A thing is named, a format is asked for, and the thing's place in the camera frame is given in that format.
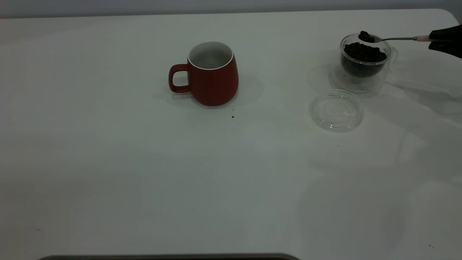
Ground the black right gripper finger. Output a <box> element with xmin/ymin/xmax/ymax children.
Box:
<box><xmin>428</xmin><ymin>41</ymin><xmax>462</xmax><ymax>59</ymax></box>
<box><xmin>429</xmin><ymin>25</ymin><xmax>462</xmax><ymax>41</ymax></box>

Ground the metal spoon with pink handle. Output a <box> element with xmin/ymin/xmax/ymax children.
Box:
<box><xmin>358</xmin><ymin>33</ymin><xmax>431</xmax><ymax>43</ymax></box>

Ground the red ceramic mug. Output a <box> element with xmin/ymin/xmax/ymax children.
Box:
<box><xmin>169</xmin><ymin>41</ymin><xmax>239</xmax><ymax>107</ymax></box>

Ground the clear glass cup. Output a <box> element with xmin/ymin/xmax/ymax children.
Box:
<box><xmin>340</xmin><ymin>33</ymin><xmax>398</xmax><ymax>78</ymax></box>

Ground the coffee bean pile in glass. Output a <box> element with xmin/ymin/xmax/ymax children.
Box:
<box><xmin>342</xmin><ymin>42</ymin><xmax>387</xmax><ymax>77</ymax></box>

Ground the clear plastic lid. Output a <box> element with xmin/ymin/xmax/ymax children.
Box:
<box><xmin>310</xmin><ymin>90</ymin><xmax>364</xmax><ymax>132</ymax></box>

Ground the clear glass saucer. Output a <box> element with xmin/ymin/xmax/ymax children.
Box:
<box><xmin>331</xmin><ymin>65</ymin><xmax>392</xmax><ymax>94</ymax></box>

